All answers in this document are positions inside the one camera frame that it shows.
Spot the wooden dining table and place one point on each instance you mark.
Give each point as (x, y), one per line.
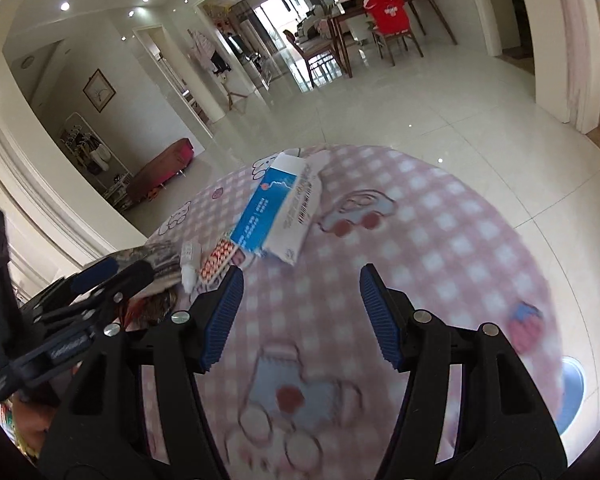
(347, 15)

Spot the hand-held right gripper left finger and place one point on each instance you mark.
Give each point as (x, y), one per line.
(225, 320)

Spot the small white bottle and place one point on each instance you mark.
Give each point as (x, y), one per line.
(189, 270)

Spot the recessed ceiling spotlights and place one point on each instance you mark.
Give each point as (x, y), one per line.
(64, 6)

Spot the dark red bench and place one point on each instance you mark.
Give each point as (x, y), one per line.
(162, 167)

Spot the bare wooden chair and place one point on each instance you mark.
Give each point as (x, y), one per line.
(312, 55)

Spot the red chair cover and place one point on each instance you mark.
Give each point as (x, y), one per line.
(387, 12)

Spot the pink white coat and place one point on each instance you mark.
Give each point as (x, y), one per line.
(200, 50)

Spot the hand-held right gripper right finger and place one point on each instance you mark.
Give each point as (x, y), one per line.
(380, 315)

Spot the white clothes rack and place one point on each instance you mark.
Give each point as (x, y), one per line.
(92, 155)

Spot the blue white carton box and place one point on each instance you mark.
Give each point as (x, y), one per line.
(275, 210)

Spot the pink checkered tablecloth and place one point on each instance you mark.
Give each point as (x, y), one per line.
(430, 220)

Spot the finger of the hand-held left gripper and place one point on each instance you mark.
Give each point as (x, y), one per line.
(132, 277)
(95, 272)

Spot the small framed picture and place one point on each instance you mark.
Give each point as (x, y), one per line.
(99, 91)

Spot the wooden chair with cover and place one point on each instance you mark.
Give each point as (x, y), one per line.
(395, 40)

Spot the orange pill blister pack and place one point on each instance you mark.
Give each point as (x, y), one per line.
(217, 260)

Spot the grey white sofa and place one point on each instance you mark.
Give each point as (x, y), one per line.
(315, 22)

